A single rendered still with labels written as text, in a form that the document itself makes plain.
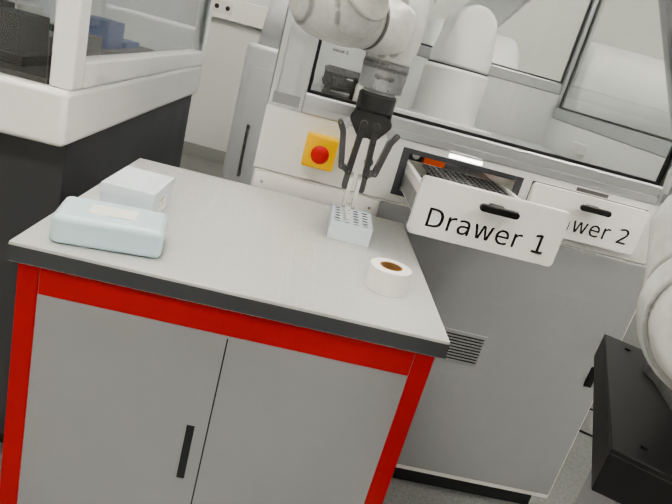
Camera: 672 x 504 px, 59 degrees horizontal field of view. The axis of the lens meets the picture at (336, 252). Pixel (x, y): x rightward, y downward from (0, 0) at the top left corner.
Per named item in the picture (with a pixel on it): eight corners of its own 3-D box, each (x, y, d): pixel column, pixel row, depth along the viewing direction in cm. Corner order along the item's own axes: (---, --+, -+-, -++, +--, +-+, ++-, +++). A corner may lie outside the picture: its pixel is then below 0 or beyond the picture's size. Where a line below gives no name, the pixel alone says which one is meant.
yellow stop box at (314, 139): (331, 173, 131) (339, 142, 129) (300, 165, 131) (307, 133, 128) (331, 168, 136) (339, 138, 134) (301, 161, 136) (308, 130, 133)
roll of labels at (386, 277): (412, 299, 95) (419, 277, 94) (373, 296, 93) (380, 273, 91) (394, 280, 101) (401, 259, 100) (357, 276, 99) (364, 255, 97)
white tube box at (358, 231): (367, 247, 115) (373, 229, 113) (325, 237, 114) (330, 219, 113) (365, 228, 126) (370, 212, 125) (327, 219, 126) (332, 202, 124)
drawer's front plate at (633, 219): (631, 255, 142) (651, 212, 139) (519, 227, 140) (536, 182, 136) (628, 253, 144) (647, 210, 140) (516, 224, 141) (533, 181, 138)
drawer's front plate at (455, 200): (551, 267, 113) (572, 214, 110) (406, 231, 110) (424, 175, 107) (547, 264, 115) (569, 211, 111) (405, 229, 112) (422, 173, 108)
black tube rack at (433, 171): (511, 235, 121) (522, 206, 119) (430, 215, 120) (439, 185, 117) (484, 207, 142) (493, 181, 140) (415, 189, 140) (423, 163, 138)
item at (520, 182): (658, 268, 146) (685, 213, 141) (253, 166, 136) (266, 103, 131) (533, 180, 235) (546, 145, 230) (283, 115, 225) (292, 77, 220)
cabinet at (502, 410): (545, 517, 171) (664, 269, 145) (193, 446, 162) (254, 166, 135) (470, 353, 261) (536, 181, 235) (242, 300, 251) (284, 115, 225)
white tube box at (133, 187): (150, 224, 97) (155, 194, 95) (97, 211, 96) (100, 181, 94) (170, 204, 109) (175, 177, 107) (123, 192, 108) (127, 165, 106)
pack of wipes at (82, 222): (165, 237, 93) (169, 211, 92) (159, 261, 84) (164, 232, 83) (63, 220, 89) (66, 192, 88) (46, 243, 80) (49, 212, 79)
